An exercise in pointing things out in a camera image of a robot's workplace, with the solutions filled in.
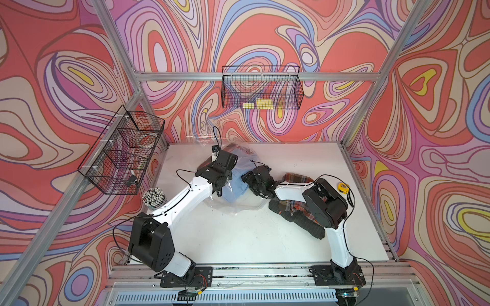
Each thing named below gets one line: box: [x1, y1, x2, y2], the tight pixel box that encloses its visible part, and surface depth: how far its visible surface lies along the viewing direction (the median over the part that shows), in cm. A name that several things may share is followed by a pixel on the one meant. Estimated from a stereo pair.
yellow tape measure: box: [337, 182, 351, 195], surface depth 100 cm
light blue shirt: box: [222, 168, 249, 204], surface depth 97 cm
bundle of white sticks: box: [142, 187, 167, 210], surface depth 78 cm
